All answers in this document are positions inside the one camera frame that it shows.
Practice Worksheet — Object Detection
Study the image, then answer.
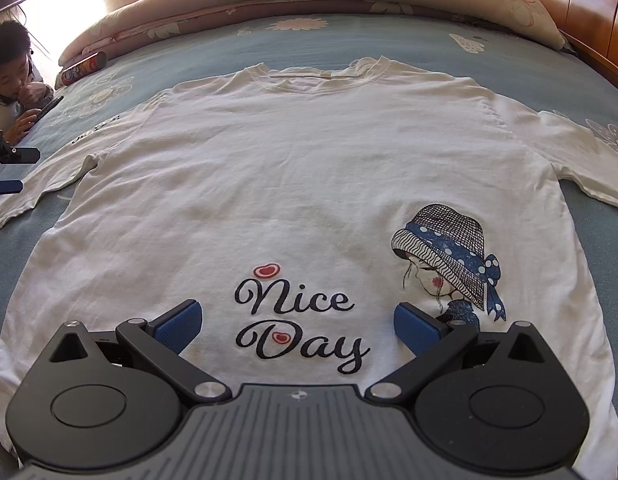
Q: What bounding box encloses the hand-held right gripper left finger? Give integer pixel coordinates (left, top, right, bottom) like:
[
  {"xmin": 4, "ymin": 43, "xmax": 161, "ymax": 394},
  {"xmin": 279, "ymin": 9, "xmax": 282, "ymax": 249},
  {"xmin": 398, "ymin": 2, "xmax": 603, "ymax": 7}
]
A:
[{"xmin": 39, "ymin": 300, "xmax": 233, "ymax": 407}]

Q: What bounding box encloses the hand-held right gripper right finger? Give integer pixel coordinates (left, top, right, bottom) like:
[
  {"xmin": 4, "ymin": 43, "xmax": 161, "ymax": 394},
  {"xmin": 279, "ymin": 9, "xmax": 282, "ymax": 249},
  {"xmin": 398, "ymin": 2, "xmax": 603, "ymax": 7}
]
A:
[{"xmin": 365, "ymin": 303, "xmax": 562, "ymax": 407}]

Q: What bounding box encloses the white printed t-shirt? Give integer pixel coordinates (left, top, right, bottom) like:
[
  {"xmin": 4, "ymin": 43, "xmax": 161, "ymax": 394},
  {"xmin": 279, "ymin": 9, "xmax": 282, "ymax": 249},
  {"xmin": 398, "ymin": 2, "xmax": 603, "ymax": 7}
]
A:
[{"xmin": 0, "ymin": 56, "xmax": 618, "ymax": 480}]

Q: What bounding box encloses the red snack can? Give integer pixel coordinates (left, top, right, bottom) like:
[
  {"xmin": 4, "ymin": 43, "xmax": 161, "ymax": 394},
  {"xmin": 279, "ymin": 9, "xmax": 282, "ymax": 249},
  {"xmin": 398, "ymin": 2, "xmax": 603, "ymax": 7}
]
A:
[{"xmin": 60, "ymin": 51, "xmax": 107, "ymax": 86}]

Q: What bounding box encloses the blue floral bed sheet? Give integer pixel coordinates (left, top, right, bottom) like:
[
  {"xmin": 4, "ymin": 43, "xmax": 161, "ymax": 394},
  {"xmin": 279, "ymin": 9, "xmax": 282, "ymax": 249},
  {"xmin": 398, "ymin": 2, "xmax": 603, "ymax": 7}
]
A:
[{"xmin": 0, "ymin": 12, "xmax": 618, "ymax": 480}]

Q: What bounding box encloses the wooden bed headboard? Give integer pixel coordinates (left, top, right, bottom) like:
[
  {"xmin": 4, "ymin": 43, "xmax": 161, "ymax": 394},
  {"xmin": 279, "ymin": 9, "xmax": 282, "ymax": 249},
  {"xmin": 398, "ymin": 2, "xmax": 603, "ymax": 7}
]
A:
[{"xmin": 503, "ymin": 0, "xmax": 618, "ymax": 91}]

